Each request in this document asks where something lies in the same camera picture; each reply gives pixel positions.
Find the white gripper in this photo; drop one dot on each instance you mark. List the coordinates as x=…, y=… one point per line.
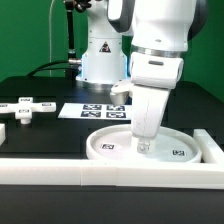
x=153, y=78

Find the white round table top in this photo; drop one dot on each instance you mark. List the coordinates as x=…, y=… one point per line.
x=116, y=143

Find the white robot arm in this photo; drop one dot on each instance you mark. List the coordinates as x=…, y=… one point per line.
x=135, y=46

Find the white marker sheet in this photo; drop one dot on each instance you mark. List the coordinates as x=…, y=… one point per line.
x=95, y=111

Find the white right fence bar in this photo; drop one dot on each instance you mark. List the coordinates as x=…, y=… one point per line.
x=211, y=152

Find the white fence bar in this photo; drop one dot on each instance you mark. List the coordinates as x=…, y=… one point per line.
x=95, y=173
x=211, y=152

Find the white cross-shaped table base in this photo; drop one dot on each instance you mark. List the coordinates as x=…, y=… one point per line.
x=25, y=108

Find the white front fence bar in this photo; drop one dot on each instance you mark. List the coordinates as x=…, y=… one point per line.
x=95, y=173

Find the white left fence block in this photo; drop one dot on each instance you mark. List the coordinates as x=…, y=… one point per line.
x=2, y=133

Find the black camera stand pole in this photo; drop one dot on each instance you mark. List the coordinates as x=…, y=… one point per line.
x=70, y=30

